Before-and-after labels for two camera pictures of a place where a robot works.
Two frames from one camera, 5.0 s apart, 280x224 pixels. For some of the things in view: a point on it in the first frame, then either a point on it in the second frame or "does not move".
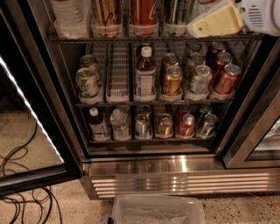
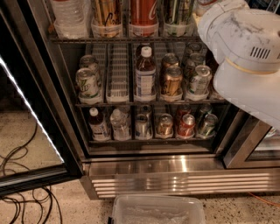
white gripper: x=260 y=16 → x=243 y=36
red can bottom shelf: x=185 y=129 does not move
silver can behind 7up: x=93 y=63 does not move
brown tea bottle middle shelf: x=145 y=73 does not move
